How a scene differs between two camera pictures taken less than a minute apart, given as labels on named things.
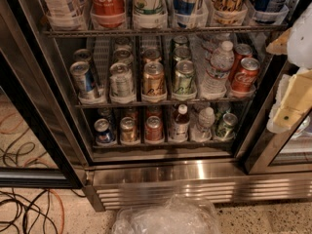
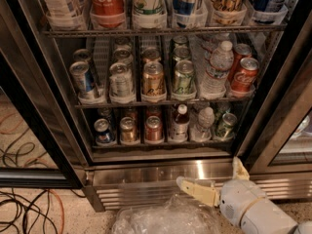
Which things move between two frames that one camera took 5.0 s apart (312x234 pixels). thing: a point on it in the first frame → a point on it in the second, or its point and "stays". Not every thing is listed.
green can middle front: x=184 y=77 stays
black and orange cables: x=42 y=214 stays
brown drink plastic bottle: x=181 y=124 stays
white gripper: x=300 y=46 → x=236 y=197
